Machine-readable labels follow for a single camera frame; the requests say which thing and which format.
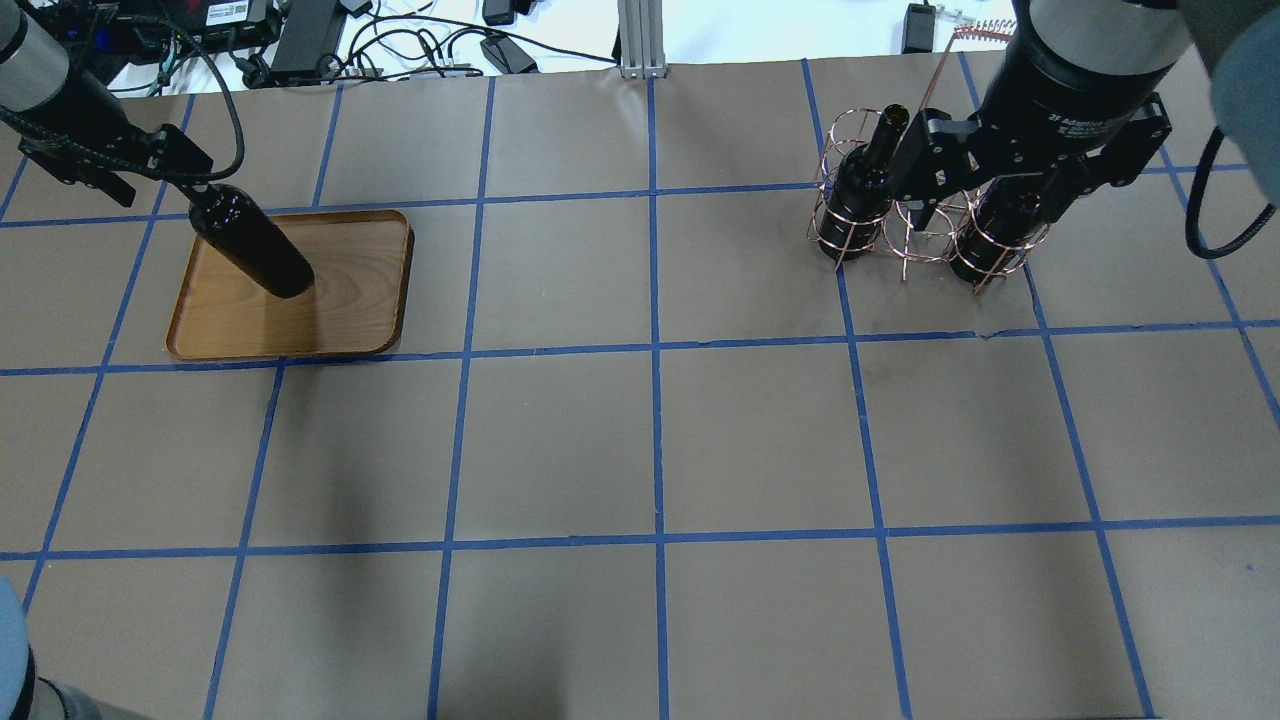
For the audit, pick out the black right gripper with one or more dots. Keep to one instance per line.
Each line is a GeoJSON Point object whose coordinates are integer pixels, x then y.
{"type": "Point", "coordinates": [1062, 100]}

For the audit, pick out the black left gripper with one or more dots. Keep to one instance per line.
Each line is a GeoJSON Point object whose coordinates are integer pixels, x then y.
{"type": "Point", "coordinates": [88, 122]}

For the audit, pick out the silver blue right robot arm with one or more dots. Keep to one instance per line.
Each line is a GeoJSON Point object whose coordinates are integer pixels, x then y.
{"type": "Point", "coordinates": [1121, 38]}

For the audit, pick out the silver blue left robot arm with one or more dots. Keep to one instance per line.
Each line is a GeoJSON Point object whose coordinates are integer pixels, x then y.
{"type": "Point", "coordinates": [71, 125]}

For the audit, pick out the wooden tray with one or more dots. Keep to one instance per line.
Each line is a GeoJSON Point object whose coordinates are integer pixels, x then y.
{"type": "Point", "coordinates": [362, 263]}

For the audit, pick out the black power brick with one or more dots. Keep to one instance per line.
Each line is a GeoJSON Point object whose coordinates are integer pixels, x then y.
{"type": "Point", "coordinates": [310, 33]}

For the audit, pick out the copper wire bottle basket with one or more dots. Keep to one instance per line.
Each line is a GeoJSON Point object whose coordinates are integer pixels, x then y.
{"type": "Point", "coordinates": [934, 245]}

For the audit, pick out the aluminium frame post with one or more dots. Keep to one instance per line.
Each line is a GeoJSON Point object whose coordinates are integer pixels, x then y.
{"type": "Point", "coordinates": [641, 40]}

